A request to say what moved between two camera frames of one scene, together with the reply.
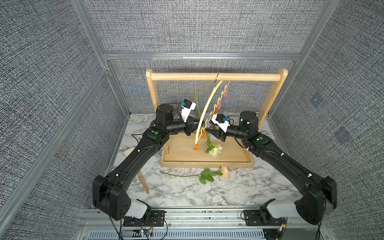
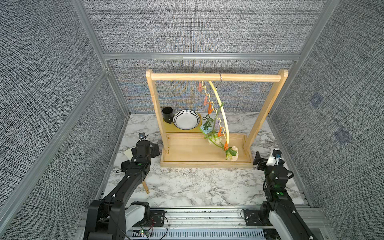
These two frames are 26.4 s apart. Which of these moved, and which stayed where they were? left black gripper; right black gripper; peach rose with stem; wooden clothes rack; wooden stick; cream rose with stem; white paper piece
Moved: cream rose with stem; left black gripper; right black gripper; peach rose with stem
Stayed: wooden stick; wooden clothes rack; white paper piece
